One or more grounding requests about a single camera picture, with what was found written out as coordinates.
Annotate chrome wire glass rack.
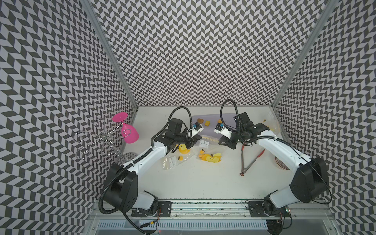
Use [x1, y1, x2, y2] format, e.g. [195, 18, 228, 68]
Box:
[72, 117, 137, 165]

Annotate duck print resealable bag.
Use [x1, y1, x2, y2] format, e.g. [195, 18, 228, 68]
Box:
[262, 111, 281, 135]

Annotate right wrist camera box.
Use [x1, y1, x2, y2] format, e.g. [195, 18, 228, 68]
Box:
[214, 122, 232, 139]

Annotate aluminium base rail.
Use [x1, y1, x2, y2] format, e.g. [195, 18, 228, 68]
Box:
[85, 199, 341, 235]

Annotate pink plastic wine glass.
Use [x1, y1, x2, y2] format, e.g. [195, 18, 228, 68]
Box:
[112, 112, 140, 144]

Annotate lavender plastic tray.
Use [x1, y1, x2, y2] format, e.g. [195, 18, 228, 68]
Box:
[192, 113, 236, 140]

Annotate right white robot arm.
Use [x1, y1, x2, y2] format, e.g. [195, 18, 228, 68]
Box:
[214, 113, 330, 217]

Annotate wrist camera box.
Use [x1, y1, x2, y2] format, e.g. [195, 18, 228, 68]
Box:
[214, 122, 232, 139]
[191, 122, 204, 137]

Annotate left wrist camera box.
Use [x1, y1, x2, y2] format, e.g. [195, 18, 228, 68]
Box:
[191, 122, 204, 137]

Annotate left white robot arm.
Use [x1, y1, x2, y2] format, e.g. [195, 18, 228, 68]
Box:
[98, 118, 204, 215]

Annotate red metal tongs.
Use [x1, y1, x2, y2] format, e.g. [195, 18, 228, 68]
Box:
[240, 144, 265, 176]

